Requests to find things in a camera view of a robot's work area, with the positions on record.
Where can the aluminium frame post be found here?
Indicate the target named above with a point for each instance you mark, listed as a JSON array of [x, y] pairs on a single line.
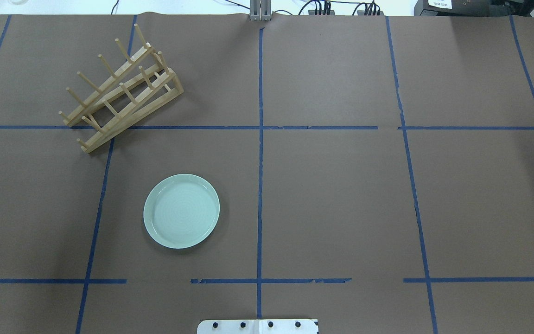
[[260, 10]]

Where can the wooden dish rack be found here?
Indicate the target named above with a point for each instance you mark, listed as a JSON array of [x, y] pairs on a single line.
[[139, 87]]

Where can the pale green plate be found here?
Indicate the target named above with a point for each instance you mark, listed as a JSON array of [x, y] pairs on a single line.
[[181, 211]]

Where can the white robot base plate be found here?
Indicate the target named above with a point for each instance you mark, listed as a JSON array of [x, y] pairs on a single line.
[[259, 326]]

